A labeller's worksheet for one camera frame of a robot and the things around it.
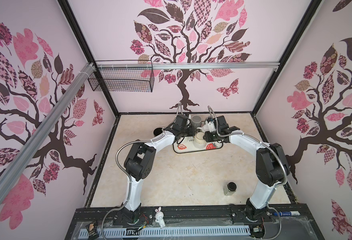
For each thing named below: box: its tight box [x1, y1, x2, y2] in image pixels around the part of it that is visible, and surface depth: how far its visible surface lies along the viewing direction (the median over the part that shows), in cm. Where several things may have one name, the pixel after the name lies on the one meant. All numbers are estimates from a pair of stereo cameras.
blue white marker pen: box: [273, 210, 301, 216], surface depth 75 cm
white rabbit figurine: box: [155, 206, 166, 229], surface depth 73 cm
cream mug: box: [193, 132, 207, 149], surface depth 96 cm
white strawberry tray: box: [173, 136, 224, 154], surface depth 102 cm
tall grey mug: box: [191, 115, 202, 129], surface depth 103 cm
